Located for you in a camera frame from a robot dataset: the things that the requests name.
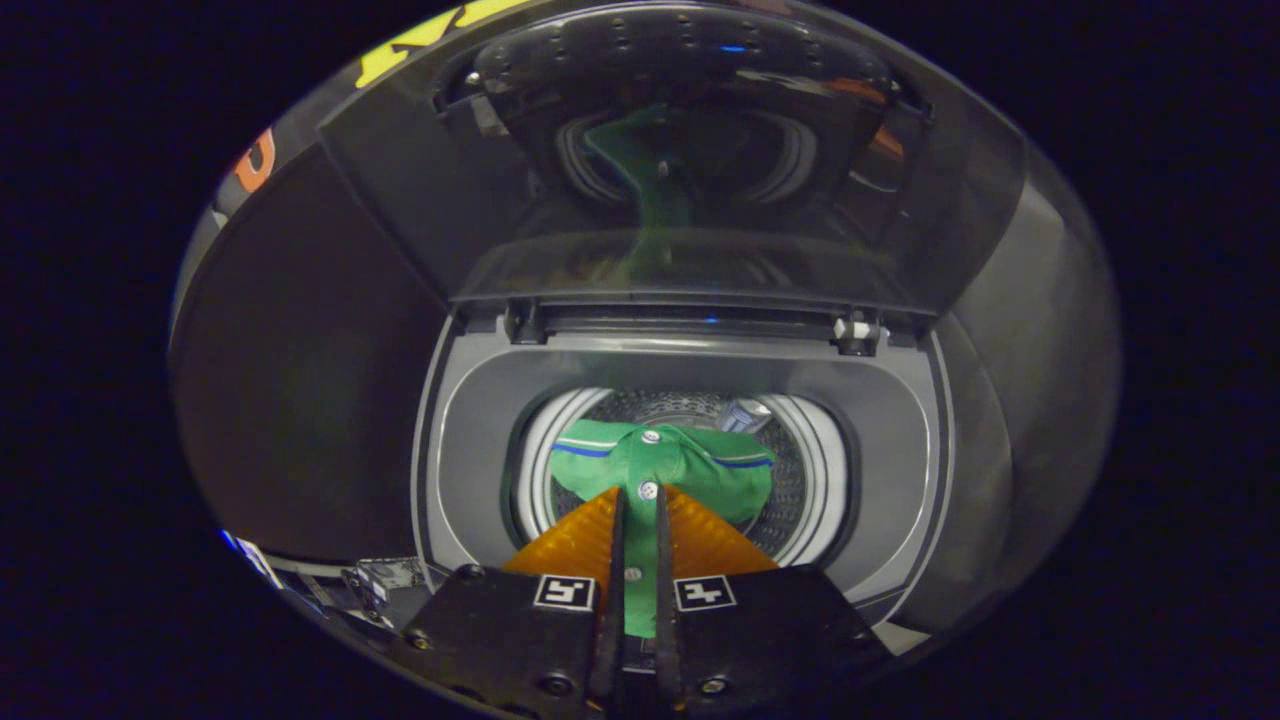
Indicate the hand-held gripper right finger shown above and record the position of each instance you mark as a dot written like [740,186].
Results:
[770,640]

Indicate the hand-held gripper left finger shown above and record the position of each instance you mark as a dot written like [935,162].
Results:
[500,640]

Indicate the green polo shirt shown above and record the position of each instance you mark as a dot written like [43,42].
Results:
[720,475]

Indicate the dark washing machine lid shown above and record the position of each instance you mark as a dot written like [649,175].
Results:
[430,200]

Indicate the white printed paper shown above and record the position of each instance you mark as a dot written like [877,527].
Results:
[385,580]

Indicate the blue printed card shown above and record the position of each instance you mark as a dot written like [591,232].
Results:
[255,562]

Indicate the grey cabinet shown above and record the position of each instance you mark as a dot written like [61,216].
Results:
[300,380]

